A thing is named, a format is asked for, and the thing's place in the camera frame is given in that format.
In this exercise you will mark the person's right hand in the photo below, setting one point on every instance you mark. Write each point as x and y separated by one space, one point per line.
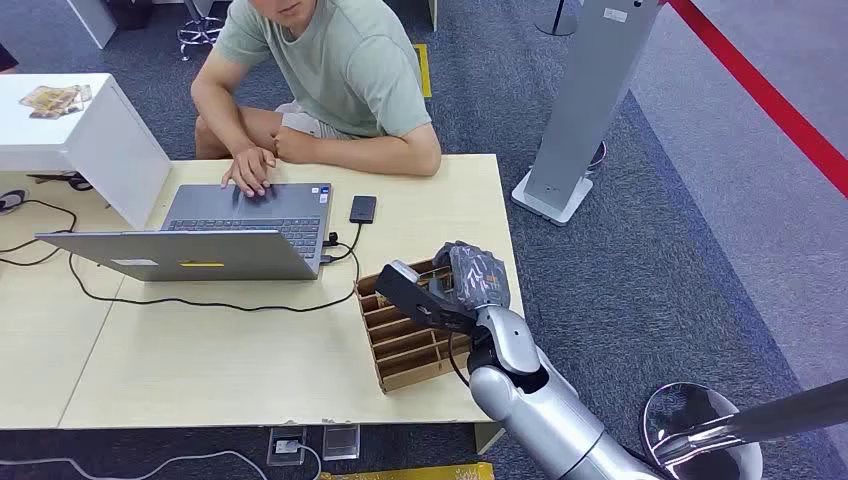
250 169

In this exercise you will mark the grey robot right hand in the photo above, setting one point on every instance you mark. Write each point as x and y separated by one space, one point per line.
480 275

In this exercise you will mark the person's left hand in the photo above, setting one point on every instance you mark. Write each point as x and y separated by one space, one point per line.
286 146

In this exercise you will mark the person's right forearm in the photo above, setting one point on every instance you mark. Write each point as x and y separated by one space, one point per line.
222 112

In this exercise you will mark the person's left forearm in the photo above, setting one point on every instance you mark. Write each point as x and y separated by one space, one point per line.
371 154

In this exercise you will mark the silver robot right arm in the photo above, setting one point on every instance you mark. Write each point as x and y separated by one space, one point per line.
530 404

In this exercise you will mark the person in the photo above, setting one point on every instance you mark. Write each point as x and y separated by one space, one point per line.
344 63

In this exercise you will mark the wooden card organizer box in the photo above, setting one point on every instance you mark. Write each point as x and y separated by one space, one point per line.
404 348

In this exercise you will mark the black external drive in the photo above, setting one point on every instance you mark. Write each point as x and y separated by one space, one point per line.
363 209

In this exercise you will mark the grey laptop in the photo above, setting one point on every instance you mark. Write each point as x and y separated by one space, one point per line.
199 255

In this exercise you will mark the chrome chair base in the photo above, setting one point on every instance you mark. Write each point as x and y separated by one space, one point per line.
199 30

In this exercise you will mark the white cabinet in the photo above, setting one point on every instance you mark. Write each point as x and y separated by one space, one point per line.
99 146

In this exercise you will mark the yellow floor tape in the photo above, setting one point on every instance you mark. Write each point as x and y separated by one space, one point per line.
422 69

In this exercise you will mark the white table leg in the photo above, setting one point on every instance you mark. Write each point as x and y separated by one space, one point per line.
487 437

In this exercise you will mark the black scissors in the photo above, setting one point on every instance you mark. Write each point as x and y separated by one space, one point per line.
69 179

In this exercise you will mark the grey kiosk stand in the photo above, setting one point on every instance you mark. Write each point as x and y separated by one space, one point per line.
583 99

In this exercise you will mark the yellow patterned mat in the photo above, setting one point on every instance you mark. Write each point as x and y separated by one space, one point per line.
411 473

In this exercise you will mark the clear floor socket cover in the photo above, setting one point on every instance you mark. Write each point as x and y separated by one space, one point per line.
341 442

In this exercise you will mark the floor power socket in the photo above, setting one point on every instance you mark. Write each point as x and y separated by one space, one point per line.
286 446

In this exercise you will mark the black round pole base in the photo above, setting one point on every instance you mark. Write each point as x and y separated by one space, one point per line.
558 25

